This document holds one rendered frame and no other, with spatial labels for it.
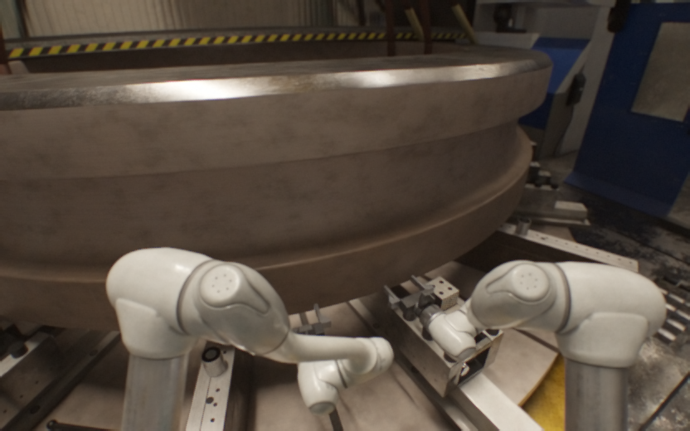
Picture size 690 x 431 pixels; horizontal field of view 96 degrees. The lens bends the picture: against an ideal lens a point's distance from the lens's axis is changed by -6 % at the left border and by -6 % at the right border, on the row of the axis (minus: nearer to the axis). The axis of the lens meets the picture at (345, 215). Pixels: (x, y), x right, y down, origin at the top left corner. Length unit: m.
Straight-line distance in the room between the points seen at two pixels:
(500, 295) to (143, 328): 0.60
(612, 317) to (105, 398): 2.12
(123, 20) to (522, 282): 4.01
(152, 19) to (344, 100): 3.24
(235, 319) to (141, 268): 0.20
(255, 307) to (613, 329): 0.59
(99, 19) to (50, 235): 2.80
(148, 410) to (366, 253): 0.93
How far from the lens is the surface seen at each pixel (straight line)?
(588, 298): 0.71
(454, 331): 1.20
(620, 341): 0.74
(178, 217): 1.37
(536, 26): 5.77
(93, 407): 2.22
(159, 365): 0.68
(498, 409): 1.77
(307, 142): 1.10
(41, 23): 4.22
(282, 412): 1.85
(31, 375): 2.15
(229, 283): 0.51
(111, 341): 2.42
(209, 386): 1.54
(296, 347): 0.75
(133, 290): 0.64
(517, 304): 0.64
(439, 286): 1.66
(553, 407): 2.48
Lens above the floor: 1.89
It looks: 29 degrees down
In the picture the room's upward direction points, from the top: 1 degrees counter-clockwise
